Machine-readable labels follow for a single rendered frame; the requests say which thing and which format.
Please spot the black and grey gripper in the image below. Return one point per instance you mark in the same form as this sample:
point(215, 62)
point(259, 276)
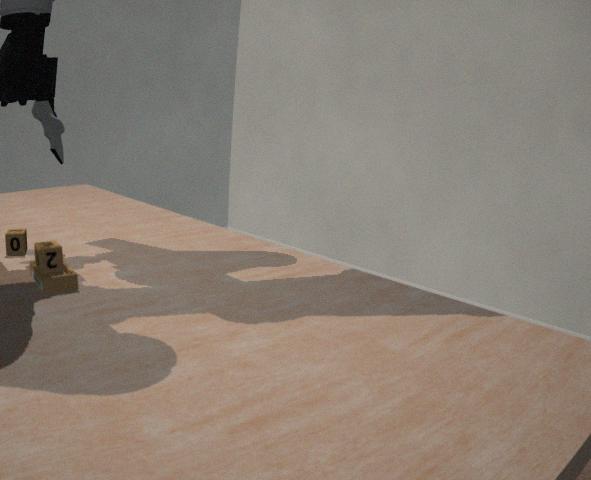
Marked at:
point(31, 76)

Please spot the tan wooden number cube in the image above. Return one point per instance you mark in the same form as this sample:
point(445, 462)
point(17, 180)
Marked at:
point(16, 241)
point(48, 257)

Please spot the brown wooden tray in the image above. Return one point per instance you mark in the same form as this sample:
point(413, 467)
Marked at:
point(55, 282)

